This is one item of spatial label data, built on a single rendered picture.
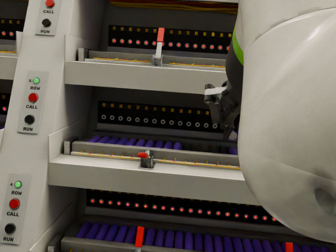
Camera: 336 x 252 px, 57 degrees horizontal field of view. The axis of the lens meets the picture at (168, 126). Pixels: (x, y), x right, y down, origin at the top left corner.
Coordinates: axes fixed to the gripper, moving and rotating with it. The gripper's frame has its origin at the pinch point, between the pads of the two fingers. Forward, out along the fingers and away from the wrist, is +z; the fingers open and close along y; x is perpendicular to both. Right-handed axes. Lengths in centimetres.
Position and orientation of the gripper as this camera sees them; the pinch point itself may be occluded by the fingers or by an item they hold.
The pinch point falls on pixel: (235, 127)
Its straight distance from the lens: 56.6
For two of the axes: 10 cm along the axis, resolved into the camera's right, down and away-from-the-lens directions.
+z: 0.4, 3.3, 9.4
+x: 1.0, -9.4, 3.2
